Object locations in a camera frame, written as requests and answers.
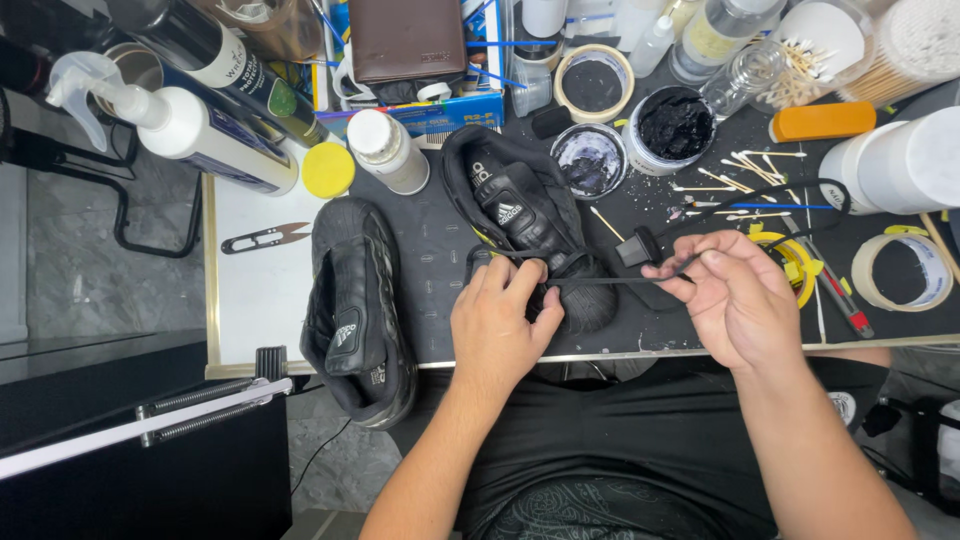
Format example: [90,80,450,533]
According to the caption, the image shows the metal tin can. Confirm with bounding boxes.
[96,41,166,119]

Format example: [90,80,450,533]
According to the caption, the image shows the scattered cotton swabs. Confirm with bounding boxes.
[588,148,810,243]

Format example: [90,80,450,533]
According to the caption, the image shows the black sneaker with folded tongue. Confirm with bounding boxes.
[300,196,420,431]

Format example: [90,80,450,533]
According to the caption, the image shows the black shoelace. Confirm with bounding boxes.
[465,177,853,291]

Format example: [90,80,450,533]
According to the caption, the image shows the black applicator cap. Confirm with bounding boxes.
[615,225,666,270]

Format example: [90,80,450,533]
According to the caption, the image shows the person's black clothing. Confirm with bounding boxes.
[390,352,894,540]

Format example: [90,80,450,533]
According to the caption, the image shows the yellow tape roll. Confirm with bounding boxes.
[746,228,820,311]

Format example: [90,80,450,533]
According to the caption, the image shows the wide beige tape roll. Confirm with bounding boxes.
[851,231,956,313]

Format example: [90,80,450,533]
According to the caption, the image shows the person's left hand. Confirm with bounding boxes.
[450,255,567,396]

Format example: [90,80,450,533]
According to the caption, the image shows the grey and red utility knife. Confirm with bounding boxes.
[780,213,876,340]

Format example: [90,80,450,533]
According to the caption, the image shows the black work mat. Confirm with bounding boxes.
[348,60,960,363]

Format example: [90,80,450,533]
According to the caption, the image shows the white jar of black paste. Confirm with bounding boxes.
[621,84,718,178]

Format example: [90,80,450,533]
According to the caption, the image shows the black thread snips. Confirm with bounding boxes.
[221,221,312,256]

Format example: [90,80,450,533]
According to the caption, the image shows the clear tub of cotton swabs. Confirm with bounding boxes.
[750,0,876,115]

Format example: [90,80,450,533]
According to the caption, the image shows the round yellow cap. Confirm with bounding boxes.
[301,141,357,200]

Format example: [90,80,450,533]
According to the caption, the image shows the thin blue pen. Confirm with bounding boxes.
[690,200,838,212]

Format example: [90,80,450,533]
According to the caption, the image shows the brown leather wallet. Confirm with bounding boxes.
[348,0,468,85]

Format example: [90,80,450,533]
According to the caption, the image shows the jar lid with black residue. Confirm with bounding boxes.
[549,122,630,201]

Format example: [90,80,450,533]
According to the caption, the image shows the white plastic container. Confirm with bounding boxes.
[521,0,570,39]

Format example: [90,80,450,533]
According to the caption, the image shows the black ribbed clamp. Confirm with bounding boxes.
[255,345,291,384]

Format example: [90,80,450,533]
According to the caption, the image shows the blue cardboard box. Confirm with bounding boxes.
[315,90,506,141]

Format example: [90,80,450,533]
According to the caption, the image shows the round tub of wooden swabs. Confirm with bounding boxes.
[835,0,960,107]

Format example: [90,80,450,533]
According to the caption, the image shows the person's right hand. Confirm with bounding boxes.
[641,228,808,375]

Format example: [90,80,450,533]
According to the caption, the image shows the small clear plastic cup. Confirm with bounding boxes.
[510,56,555,118]

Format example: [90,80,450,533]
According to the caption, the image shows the large white bottle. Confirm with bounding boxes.
[817,105,960,218]

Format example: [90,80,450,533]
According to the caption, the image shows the black sneaker with tongue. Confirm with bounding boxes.
[440,123,621,336]
[300,196,420,431]

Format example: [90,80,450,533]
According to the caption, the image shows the empty clear glass jar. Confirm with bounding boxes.
[700,41,789,121]

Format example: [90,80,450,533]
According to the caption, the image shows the orange block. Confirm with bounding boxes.
[768,101,878,144]

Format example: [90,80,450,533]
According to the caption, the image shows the small white dropper bottle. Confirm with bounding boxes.
[627,15,676,80]

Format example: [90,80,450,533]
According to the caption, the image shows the small white capped bottle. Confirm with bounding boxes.
[346,108,432,197]

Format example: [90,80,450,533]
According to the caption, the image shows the clear bottle with yellow label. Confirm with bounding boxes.
[667,0,789,86]

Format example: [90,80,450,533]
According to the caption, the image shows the bundle of blue sticks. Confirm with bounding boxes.
[463,0,561,93]

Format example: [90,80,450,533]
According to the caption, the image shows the dark bottle with white label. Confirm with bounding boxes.
[105,0,332,148]

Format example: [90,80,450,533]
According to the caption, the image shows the black foam dauber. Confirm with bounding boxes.
[531,105,573,141]

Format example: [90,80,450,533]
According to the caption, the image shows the beige masking tape roll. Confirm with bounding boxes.
[553,43,637,126]

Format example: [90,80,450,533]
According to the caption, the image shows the black metal chair frame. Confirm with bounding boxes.
[0,127,204,261]

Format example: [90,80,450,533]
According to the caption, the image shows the wooden stick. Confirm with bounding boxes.
[918,212,960,285]

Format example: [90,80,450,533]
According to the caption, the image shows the white trigger spray bottle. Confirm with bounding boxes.
[45,51,300,198]

